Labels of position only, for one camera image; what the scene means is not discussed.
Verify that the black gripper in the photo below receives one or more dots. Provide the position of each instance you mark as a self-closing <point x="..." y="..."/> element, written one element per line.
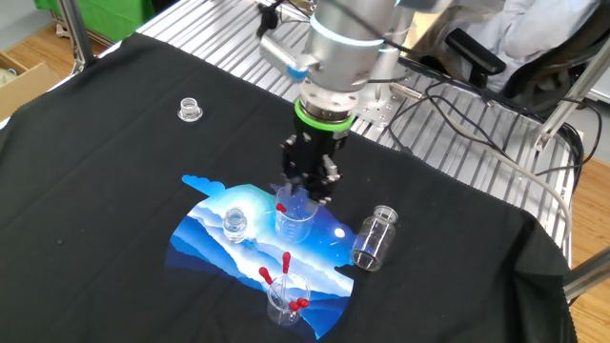
<point x="310" y="152"/>

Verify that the red bulb plastic dropper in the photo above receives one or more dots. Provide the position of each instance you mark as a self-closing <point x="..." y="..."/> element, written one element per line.
<point x="294" y="306"/>
<point x="265" y="275"/>
<point x="303" y="302"/>
<point x="286" y="262"/>
<point x="281" y="207"/>

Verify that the clear glass jar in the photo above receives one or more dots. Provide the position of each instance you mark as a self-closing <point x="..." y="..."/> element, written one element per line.
<point x="372" y="243"/>

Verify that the small glass vial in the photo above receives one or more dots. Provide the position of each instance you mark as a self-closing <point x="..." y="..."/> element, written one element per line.
<point x="235" y="228"/>

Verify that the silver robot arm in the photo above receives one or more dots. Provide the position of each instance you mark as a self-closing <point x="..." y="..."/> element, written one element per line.
<point x="343" y="47"/>

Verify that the large glass beaker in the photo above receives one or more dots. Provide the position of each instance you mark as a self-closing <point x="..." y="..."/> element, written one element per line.
<point x="295" y="228"/>

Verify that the small glass beaker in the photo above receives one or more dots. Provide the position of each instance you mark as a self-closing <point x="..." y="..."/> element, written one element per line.
<point x="281" y="314"/>

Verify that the clear glass stopper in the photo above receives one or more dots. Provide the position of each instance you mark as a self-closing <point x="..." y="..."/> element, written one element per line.
<point x="189" y="110"/>

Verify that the black office chair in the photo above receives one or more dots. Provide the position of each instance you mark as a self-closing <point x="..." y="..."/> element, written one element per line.
<point x="476" y="52"/>

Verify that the black cloth with blue print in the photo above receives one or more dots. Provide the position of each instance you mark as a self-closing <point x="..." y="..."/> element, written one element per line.
<point x="95" y="190"/>

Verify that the green cloth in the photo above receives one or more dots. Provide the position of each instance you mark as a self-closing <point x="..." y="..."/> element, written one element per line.
<point x="109" y="16"/>

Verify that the person in light shirt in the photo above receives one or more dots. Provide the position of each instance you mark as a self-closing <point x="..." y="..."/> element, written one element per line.
<point x="524" y="28"/>

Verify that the brown cardboard box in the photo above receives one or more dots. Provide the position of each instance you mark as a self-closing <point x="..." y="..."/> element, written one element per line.
<point x="28" y="90"/>

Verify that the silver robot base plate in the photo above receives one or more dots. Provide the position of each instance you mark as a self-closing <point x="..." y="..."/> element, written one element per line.
<point x="381" y="109"/>

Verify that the wrist camera on silver bracket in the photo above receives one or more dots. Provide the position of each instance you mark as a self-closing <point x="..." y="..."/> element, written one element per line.
<point x="281" y="54"/>

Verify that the aluminium frame post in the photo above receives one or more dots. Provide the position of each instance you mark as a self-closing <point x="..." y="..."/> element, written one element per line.
<point x="78" y="33"/>
<point x="591" y="274"/>
<point x="572" y="97"/>

